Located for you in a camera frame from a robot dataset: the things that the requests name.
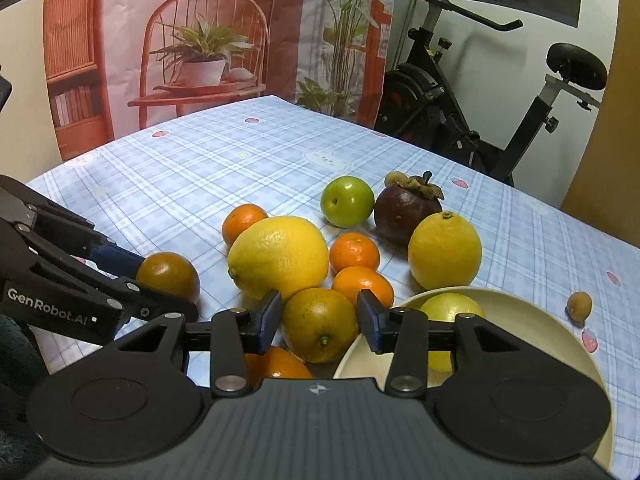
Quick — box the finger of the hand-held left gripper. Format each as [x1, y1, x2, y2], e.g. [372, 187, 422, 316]
[20, 247, 199, 321]
[0, 175, 146, 278]

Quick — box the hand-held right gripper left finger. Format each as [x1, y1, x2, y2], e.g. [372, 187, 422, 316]
[112, 289, 284, 397]

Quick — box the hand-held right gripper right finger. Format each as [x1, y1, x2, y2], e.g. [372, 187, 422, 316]
[356, 289, 532, 399]

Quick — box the dark green-brown orange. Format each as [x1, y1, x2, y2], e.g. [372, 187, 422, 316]
[136, 251, 201, 305]

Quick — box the bright orange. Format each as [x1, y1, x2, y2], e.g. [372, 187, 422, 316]
[244, 346, 315, 390]

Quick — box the small orange mandarin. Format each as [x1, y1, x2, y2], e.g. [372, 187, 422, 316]
[331, 266, 396, 308]
[221, 203, 271, 247]
[329, 232, 381, 275]

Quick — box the greenish orange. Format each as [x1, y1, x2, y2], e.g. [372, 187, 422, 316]
[281, 287, 361, 365]

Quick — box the large oval lemon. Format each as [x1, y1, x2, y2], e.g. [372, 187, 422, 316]
[227, 216, 331, 302]

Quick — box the yellow-green citrus fruit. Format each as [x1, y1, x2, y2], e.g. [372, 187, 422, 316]
[419, 292, 487, 373]

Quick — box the round yellow lemon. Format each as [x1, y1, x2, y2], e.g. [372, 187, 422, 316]
[407, 211, 483, 292]

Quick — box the dark purple mangosteen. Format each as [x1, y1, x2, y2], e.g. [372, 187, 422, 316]
[373, 171, 445, 246]

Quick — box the green apple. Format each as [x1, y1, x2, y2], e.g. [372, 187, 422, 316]
[320, 176, 376, 226]

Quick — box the cream round plate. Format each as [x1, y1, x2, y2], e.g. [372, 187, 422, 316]
[332, 286, 615, 476]

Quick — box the dark grey fleece blanket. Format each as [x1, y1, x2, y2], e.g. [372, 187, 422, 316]
[0, 312, 51, 480]

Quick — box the blue checked tablecloth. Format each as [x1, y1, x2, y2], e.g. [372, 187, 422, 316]
[22, 95, 640, 480]

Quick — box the small brown longan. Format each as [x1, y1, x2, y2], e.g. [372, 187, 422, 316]
[566, 291, 593, 322]

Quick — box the black exercise bike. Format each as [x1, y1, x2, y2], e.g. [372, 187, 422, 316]
[372, 0, 608, 188]

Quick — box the brown wooden panel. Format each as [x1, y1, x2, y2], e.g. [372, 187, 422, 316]
[560, 35, 640, 251]

